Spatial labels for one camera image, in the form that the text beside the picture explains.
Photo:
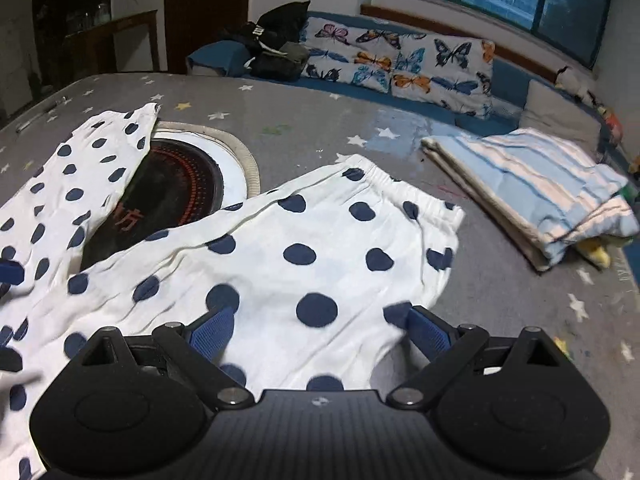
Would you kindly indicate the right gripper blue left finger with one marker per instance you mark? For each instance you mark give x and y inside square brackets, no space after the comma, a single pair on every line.
[210,334]

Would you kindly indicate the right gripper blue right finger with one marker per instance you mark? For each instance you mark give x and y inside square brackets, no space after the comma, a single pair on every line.
[429,333]

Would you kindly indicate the white navy polka dot garment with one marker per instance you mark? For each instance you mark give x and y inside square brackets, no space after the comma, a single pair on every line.
[307,272]

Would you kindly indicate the folded blue striped blanket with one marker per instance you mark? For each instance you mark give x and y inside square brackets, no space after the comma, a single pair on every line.
[547,193]

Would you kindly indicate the grey pillow on bench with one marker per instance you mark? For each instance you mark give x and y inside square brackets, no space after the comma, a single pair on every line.
[550,113]

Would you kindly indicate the butterfly print cushion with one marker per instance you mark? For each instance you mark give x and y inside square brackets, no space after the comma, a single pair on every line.
[448,71]

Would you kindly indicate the blue bench cushion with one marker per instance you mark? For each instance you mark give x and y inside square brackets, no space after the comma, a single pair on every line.
[225,58]

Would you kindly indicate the stuffed toys on bench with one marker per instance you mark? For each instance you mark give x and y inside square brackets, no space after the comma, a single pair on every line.
[574,84]

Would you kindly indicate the black bag on bench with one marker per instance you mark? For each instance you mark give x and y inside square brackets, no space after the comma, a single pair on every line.
[273,43]

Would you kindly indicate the dark wooden side table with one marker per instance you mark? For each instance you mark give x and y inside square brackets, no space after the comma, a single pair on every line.
[107,48]

